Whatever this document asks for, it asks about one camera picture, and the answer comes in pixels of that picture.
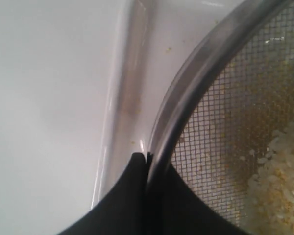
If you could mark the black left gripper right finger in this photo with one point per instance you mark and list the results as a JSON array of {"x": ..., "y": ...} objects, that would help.
[{"x": 173, "y": 209}]

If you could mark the white square tray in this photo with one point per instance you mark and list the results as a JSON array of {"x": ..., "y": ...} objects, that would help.
[{"x": 156, "y": 37}]

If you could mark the round metal sieve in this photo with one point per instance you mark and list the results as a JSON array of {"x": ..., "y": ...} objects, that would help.
[{"x": 252, "y": 23}]

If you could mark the yellow grain pile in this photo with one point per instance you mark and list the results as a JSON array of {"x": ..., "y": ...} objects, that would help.
[{"x": 227, "y": 118}]

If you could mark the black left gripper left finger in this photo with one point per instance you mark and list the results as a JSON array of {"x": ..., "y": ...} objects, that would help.
[{"x": 120, "y": 212}]

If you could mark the white rice grains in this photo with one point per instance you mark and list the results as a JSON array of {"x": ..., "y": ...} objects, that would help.
[{"x": 269, "y": 204}]

